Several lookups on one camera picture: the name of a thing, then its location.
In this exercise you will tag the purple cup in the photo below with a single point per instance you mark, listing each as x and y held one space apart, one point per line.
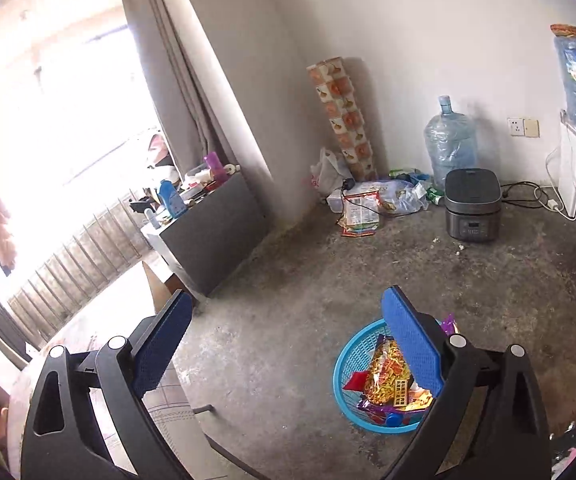
218 171

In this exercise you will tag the floral bed sheet mattress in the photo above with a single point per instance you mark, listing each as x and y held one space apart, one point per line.
103 400

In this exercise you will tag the grey cabinet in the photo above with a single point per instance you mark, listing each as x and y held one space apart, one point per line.
209 241

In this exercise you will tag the black rice cooker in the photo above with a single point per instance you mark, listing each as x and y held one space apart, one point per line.
473 205

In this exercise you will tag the metal window railing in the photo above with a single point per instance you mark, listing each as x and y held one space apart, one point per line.
80 265

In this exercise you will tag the grey curtain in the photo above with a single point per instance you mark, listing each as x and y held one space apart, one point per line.
190 126

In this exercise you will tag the blue plastic trash basket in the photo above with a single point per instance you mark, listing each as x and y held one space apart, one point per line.
368 384

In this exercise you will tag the pile of packets on floor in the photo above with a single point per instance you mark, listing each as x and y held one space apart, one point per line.
361 206

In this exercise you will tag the blue detergent bottle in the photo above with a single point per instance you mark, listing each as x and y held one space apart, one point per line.
171 199

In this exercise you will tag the patterned rolled mat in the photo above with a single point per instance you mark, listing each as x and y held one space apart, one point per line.
335 89

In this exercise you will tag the white plastic bag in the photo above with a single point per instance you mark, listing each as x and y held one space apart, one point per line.
330 172

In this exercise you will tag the wall power socket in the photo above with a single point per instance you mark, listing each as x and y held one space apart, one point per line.
528 127

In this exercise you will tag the empty blue water jug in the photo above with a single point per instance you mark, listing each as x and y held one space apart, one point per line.
450 139

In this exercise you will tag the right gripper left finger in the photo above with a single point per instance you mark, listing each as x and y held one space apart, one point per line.
62 438

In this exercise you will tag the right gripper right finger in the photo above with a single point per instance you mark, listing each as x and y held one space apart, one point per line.
511 437

